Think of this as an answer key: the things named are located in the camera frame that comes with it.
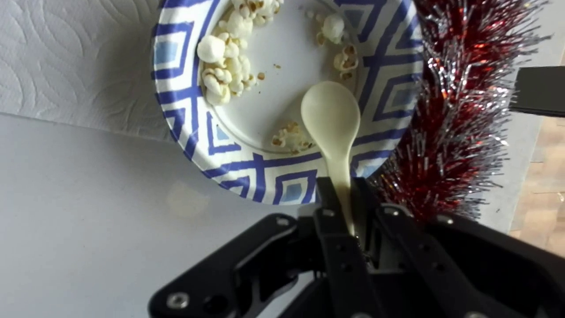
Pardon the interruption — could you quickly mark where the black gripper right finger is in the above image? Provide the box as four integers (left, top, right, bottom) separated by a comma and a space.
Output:
351, 178, 400, 260

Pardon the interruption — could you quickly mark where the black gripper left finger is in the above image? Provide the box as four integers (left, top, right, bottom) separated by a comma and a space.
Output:
314, 177, 358, 260

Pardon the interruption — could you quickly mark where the cream plastic spoon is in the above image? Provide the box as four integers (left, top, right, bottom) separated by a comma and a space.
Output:
300, 81, 360, 235

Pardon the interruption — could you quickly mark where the blue patterned paper bowl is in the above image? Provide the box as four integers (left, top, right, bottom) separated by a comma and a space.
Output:
151, 0, 421, 205

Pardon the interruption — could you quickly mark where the red silver tinsel garland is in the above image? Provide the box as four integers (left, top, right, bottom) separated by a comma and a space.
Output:
374, 0, 550, 223

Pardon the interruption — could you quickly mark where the white embossed paper towel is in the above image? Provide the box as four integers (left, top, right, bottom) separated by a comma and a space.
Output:
0, 0, 167, 140

